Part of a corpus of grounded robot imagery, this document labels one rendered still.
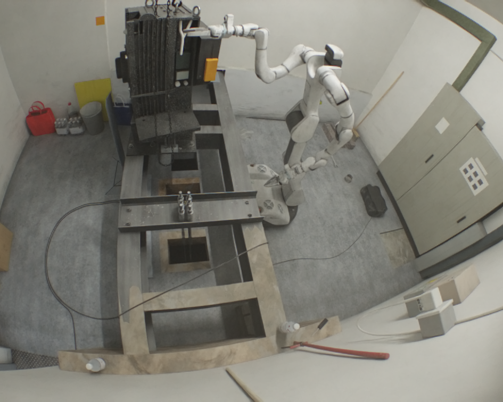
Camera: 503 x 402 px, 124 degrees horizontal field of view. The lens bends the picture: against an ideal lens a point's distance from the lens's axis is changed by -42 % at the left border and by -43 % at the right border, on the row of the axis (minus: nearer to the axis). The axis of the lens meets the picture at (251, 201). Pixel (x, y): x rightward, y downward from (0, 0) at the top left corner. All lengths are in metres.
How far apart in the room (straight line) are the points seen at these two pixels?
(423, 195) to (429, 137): 0.71
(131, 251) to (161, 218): 0.28
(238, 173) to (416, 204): 2.31
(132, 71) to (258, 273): 1.46
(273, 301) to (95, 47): 2.91
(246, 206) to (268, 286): 0.55
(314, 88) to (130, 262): 1.44
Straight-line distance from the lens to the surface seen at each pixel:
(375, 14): 3.46
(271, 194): 2.13
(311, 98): 1.42
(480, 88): 3.19
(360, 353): 0.81
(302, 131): 1.51
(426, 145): 3.12
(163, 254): 2.09
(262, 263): 1.42
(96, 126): 3.11
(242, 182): 1.67
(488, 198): 2.80
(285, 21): 2.91
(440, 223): 3.04
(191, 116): 1.74
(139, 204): 1.54
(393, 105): 3.80
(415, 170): 3.19
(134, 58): 1.53
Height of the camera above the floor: 1.97
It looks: 55 degrees down
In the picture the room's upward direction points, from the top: 23 degrees clockwise
